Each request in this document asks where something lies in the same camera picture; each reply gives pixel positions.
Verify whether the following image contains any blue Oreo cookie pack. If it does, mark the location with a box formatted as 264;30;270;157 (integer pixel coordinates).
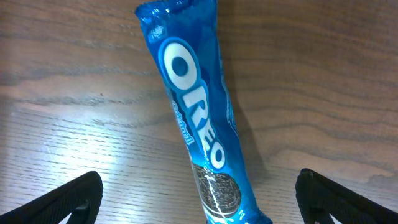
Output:
135;0;270;224

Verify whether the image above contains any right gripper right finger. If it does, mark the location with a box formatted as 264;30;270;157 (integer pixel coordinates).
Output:
295;168;397;224

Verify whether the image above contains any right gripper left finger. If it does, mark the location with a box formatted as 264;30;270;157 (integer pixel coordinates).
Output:
1;171;103;224

